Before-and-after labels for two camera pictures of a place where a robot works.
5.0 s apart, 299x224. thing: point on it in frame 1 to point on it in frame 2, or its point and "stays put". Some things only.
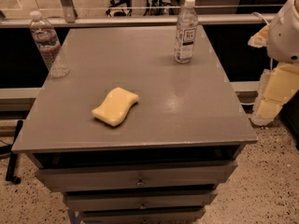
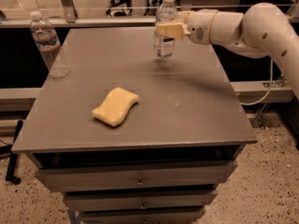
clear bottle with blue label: [186, 32] to [166, 13]
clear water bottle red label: [47, 41] stays put
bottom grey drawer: [141, 215] stays put
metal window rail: [129, 20] stays put
